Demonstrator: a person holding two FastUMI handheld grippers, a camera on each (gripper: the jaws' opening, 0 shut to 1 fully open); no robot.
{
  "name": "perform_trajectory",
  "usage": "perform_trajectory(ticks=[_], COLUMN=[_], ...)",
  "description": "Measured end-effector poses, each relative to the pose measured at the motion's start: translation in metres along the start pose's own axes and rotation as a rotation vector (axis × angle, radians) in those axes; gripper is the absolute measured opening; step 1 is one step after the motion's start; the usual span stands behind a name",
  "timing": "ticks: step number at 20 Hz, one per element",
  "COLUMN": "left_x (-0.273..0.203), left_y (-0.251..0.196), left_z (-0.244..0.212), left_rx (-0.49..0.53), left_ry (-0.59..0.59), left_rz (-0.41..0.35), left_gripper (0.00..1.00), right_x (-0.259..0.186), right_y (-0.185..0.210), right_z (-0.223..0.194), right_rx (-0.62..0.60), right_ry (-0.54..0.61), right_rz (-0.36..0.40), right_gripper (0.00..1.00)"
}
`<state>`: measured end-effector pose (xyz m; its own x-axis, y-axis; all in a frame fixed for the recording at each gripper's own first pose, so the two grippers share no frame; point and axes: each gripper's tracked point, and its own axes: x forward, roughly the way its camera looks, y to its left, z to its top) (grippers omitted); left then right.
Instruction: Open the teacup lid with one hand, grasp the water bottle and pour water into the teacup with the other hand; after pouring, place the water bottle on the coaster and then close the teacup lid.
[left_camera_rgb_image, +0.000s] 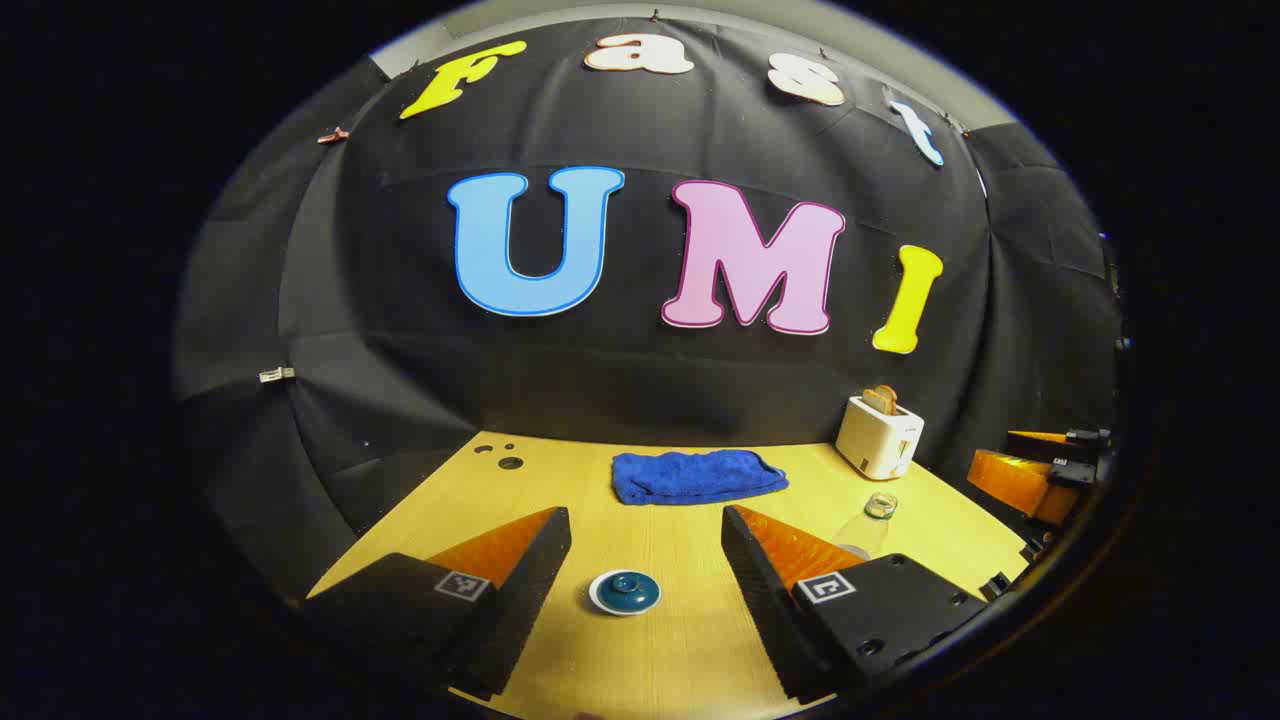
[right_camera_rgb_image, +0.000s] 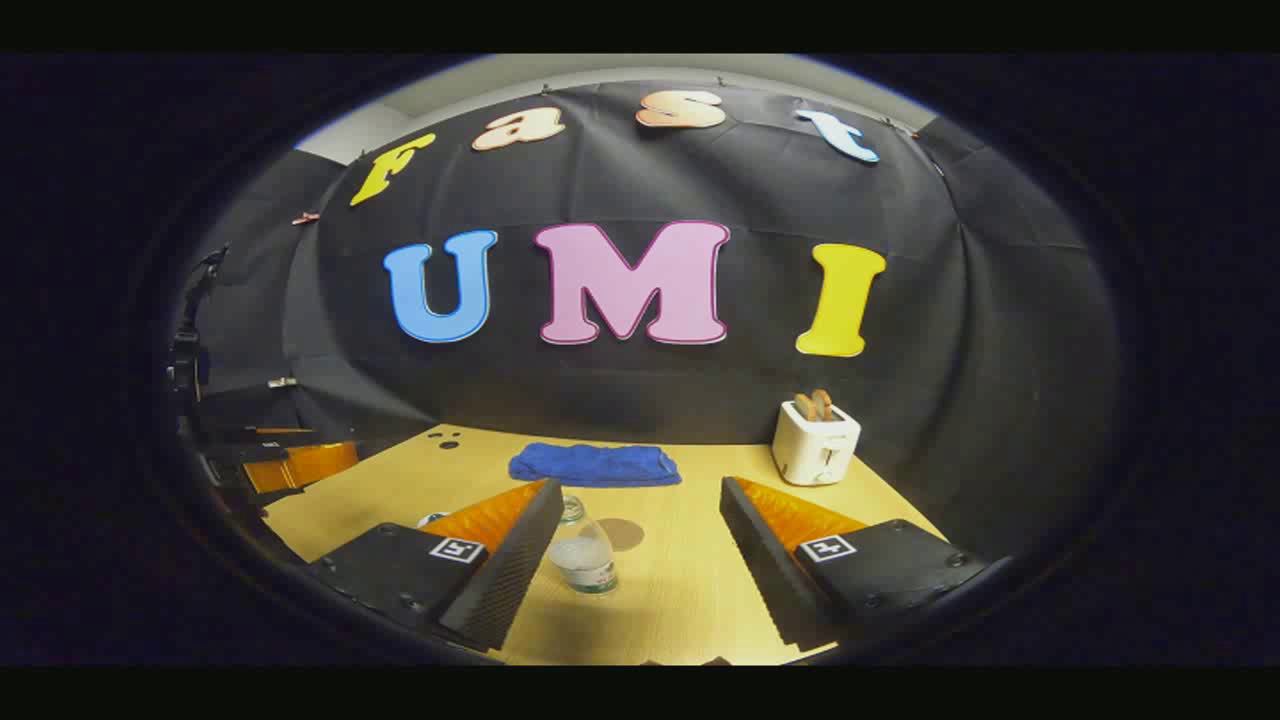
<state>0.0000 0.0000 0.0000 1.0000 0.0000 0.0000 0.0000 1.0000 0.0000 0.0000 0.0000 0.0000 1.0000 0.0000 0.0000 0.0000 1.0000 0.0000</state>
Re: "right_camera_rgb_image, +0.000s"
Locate black backdrop cloth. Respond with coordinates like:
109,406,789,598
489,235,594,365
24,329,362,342
180,80,1121,561

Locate clear plastic water bottle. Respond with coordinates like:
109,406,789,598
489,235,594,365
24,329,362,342
548,495,619,596

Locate blue towel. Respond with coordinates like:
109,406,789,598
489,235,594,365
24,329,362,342
508,442,683,489

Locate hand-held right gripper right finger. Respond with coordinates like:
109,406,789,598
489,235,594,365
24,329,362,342
720,476,991,651

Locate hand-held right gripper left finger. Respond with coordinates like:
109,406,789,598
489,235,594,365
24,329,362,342
305,478,566,653

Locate white toaster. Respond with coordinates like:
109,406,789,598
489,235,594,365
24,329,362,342
771,400,862,487

